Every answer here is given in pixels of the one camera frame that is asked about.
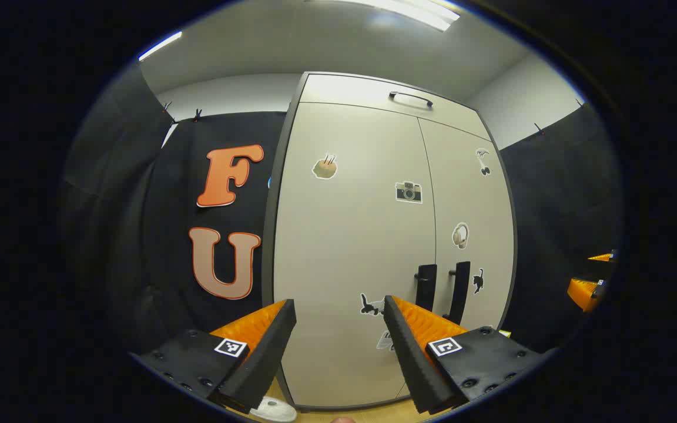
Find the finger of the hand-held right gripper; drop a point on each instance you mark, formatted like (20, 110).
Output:
(584, 292)
(604, 257)

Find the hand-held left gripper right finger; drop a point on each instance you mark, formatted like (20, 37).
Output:
(409, 358)

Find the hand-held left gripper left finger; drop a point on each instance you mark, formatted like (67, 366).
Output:
(268, 352)

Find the grey double-door shoe cabinet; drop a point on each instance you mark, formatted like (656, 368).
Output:
(268, 247)

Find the camera-sticker shoe cabinet door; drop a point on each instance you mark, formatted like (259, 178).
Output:
(344, 247)

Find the cat-sticker shoe cabinet door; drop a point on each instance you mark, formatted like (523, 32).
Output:
(462, 194)

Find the white cabinet top panel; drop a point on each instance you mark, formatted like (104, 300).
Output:
(344, 91)

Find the white round object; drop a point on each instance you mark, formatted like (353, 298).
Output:
(274, 409)

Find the black backdrop cloth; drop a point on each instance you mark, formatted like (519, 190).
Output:
(550, 223)
(138, 235)

